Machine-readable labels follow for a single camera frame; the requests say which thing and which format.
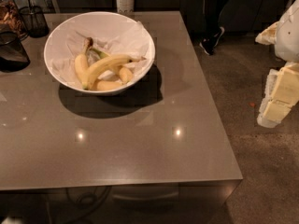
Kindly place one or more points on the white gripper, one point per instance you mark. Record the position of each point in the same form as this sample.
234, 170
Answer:
288, 36

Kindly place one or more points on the long yellow banana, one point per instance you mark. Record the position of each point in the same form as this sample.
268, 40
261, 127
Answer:
98, 68

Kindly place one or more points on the right yellow banana underneath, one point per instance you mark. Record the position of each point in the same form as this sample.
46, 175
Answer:
123, 72

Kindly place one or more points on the bottom yellow banana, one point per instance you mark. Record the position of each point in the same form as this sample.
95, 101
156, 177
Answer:
104, 85

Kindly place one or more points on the white ceramic bowl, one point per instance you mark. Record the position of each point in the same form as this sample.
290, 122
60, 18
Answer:
104, 18

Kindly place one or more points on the left yellow banana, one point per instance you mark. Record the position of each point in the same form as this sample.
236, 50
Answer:
81, 61

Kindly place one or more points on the dark bowl at left edge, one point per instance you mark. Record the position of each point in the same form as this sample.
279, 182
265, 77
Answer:
13, 56

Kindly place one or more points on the white paper liner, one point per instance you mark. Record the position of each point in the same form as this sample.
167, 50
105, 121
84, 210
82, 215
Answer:
126, 37

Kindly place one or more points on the snack bag at top left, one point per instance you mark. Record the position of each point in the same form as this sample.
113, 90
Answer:
10, 19

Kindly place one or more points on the black wire mesh cup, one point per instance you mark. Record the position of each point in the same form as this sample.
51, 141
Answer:
34, 20

